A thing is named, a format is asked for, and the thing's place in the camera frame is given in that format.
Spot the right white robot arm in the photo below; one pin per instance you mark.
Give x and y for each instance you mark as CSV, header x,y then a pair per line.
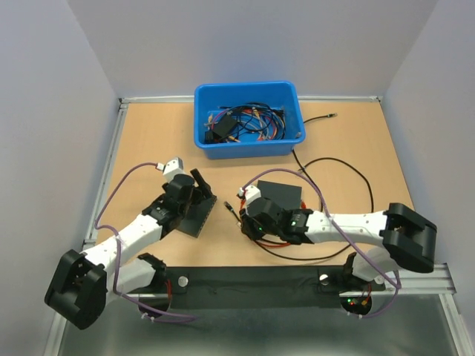
x,y
384,241

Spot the black power adapter in bin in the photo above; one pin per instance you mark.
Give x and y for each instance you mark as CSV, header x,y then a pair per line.
x,y
221,130

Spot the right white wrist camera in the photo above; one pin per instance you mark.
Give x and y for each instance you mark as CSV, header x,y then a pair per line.
x,y
249,193

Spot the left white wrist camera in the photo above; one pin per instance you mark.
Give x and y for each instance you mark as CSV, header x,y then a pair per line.
x,y
170,169

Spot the blue plastic bin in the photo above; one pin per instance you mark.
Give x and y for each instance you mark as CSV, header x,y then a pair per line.
x,y
268,114

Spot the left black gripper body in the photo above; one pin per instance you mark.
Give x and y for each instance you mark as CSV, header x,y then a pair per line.
x,y
196,194

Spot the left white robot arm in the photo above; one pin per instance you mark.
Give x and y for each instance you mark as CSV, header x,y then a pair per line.
x,y
85,282

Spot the front aluminium frame rail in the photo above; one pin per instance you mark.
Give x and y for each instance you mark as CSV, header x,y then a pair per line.
x,y
436,282

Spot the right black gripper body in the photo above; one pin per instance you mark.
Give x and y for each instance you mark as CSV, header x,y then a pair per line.
x,y
254,229

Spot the aluminium table edge rail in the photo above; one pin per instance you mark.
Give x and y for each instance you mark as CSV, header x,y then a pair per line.
x,y
102,193

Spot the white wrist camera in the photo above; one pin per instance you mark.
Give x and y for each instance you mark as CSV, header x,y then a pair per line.
x,y
249,193
170,169

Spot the black network switch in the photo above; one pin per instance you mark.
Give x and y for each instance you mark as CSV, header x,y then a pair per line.
x,y
286,196
196,217

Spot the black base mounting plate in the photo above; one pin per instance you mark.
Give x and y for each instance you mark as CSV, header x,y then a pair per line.
x,y
255,287

